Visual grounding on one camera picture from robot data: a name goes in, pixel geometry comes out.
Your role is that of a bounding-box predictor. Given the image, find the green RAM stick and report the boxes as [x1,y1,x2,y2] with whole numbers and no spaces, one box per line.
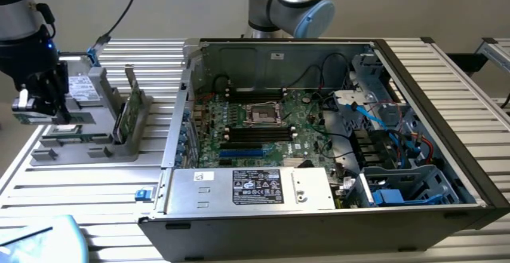
[10,111,97,126]

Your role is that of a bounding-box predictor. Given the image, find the metal disk bay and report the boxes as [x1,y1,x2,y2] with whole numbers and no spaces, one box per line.
[332,52,407,132]

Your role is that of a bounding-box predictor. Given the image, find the blue data wire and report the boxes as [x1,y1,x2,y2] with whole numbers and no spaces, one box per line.
[348,101,414,170]

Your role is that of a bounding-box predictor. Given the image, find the CPU socket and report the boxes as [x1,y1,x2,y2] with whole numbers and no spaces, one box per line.
[236,102,286,127]

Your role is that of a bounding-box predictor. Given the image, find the blue case latch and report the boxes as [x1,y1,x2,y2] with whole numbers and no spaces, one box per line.
[134,187,154,201]

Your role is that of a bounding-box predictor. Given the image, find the red wire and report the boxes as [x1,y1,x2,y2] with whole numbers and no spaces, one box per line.
[414,134,435,160]

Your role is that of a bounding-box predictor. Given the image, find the black case fan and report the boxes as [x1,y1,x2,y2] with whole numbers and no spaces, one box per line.
[348,129,399,169]

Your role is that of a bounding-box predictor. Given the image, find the green motherboard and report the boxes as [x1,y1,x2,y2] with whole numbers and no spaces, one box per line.
[189,88,348,210]

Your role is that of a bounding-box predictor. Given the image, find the black camera cable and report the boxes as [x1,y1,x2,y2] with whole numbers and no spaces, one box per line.
[94,0,143,46]

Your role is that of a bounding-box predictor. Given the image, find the grey drive cage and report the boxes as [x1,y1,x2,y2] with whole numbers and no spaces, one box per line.
[356,163,464,209]

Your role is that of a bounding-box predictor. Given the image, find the disk drive with white label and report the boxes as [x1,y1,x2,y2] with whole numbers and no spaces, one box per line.
[65,75,103,103]

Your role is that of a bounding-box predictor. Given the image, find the blue expansion slot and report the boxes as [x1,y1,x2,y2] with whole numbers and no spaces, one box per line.
[216,148,264,158]

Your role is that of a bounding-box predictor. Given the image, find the silver CPU chip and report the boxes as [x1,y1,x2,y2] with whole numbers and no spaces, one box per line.
[50,124,82,136]

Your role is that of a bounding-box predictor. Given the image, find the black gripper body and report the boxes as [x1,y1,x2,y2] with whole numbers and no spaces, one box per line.
[0,34,69,118]

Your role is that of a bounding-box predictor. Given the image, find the black RAM slot bank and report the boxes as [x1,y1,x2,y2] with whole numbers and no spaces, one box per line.
[220,124,298,144]
[224,87,288,103]

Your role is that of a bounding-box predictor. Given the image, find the light blue plastic object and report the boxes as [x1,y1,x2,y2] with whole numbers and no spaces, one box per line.
[0,214,87,255]

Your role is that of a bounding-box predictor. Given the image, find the open black PC case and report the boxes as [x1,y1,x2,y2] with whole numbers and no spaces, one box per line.
[135,36,510,263]

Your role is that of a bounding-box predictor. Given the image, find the green graphics card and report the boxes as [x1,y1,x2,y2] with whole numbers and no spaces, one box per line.
[111,63,145,145]

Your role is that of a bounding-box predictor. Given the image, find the silver power supply unit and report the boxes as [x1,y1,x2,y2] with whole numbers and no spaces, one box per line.
[161,166,336,212]

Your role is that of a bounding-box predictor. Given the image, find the black expansion slot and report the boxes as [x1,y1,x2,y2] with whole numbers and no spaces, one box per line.
[219,142,264,151]

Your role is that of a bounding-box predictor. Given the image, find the grey parts rack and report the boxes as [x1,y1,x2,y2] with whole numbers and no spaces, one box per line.
[29,65,155,167]

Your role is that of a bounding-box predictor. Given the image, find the black wire loop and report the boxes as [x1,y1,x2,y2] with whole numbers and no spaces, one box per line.
[286,52,354,92]

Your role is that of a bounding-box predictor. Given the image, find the silver chipset heatsink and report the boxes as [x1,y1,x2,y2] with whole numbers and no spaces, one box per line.
[282,157,306,169]

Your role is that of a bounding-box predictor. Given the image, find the metal slat side table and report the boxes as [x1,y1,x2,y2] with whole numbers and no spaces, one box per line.
[476,36,510,77]

